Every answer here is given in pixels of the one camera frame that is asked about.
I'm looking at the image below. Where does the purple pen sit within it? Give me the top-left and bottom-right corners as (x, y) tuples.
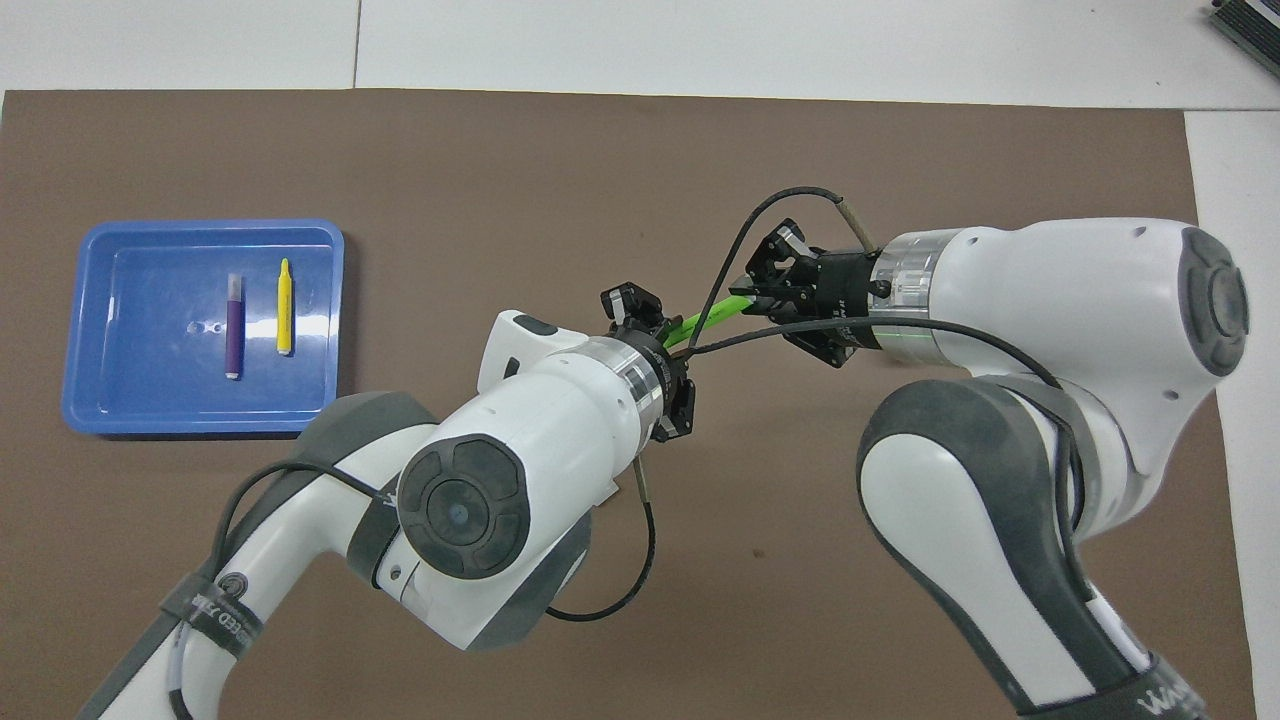
(224, 273), (245, 381)

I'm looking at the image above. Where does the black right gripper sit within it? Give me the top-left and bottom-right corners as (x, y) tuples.
(731, 217), (887, 372)

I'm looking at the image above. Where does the green pen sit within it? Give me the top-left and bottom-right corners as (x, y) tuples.
(662, 292), (761, 351)

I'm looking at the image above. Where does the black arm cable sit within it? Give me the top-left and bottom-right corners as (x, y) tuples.
(215, 460), (657, 623)
(688, 187), (1086, 531)

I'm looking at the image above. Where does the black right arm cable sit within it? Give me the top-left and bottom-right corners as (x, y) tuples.
(688, 187), (1086, 531)

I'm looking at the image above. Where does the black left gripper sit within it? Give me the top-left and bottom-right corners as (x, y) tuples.
(599, 282), (699, 447)

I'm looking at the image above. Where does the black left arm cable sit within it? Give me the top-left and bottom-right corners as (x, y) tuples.
(215, 460), (657, 623)

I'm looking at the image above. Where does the grey ribbed device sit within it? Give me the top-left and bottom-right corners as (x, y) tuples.
(1205, 0), (1280, 51)

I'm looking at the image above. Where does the brown table mat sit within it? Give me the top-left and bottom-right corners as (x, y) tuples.
(0, 88), (1259, 720)

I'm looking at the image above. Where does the yellow pen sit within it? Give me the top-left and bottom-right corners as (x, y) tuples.
(276, 258), (297, 357)

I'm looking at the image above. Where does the blue plastic tray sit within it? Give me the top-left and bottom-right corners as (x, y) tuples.
(61, 218), (346, 438)

